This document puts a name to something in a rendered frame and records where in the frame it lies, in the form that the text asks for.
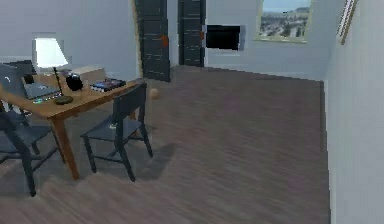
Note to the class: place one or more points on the dark book stack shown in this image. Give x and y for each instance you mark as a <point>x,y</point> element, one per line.
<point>107,84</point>

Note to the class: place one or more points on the beige box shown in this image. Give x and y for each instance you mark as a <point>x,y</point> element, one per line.
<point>89,74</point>

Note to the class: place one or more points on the black round pot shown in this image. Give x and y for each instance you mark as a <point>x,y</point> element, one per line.
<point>74,82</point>

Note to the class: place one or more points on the tan ball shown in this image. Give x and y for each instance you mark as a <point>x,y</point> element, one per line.
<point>154,93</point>

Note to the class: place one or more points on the white shade table lamp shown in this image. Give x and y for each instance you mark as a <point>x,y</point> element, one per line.
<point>50,53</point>

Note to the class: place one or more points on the window with landscape view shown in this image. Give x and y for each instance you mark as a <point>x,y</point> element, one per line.
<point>284,20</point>

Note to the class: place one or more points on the brown wooden table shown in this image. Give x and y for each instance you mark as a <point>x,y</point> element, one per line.
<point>82,100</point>

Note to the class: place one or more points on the grey open laptop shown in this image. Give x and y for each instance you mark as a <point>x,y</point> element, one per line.
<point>20,85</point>

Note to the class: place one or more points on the black wall television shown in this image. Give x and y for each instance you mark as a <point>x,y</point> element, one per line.
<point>222,37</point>

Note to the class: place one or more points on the dark grey chair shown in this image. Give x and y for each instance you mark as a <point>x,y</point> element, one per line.
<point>16,136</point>
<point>124,125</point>

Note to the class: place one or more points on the small black cup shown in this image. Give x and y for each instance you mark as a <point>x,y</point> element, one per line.
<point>28,79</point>

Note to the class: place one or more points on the dark panelled door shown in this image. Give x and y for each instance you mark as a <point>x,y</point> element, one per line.
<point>191,33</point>
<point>154,40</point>

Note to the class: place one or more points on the framed wall picture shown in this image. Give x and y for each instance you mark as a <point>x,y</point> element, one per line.
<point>346,18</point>

